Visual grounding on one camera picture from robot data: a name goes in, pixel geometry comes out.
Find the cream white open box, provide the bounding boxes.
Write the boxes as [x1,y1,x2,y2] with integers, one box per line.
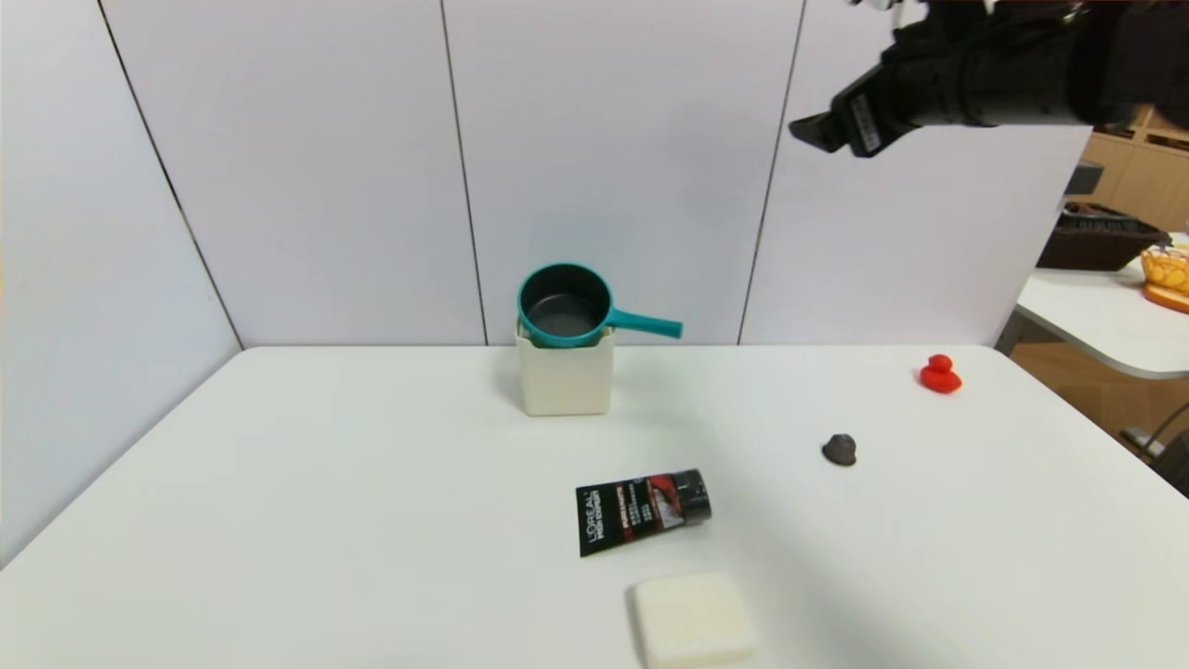
[516,319,616,417]

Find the white square soap block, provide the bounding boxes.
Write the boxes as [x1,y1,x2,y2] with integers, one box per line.
[633,571,759,669]

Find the red rubber duck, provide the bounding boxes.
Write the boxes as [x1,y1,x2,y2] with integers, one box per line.
[919,354,963,395]

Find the black chair base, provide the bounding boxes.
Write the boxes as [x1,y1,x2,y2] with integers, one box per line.
[1119,400,1189,501]

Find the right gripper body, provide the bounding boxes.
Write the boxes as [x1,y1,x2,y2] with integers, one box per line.
[830,48,980,159]

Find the dark woven basket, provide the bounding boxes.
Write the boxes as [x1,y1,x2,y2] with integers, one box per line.
[1035,204,1169,273]

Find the white side table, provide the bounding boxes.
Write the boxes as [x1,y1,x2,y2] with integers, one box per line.
[992,232,1189,382]

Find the yellow bread basket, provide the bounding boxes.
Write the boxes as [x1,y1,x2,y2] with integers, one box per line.
[1139,245,1189,317]

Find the wooden shelf unit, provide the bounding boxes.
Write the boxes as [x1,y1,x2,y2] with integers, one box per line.
[1078,102,1189,235]

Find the teal saucepan with handle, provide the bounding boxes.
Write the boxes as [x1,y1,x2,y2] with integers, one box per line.
[516,263,685,350]

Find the black L'Oreal cosmetic tube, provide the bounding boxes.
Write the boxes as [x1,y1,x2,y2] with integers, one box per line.
[575,468,713,558]

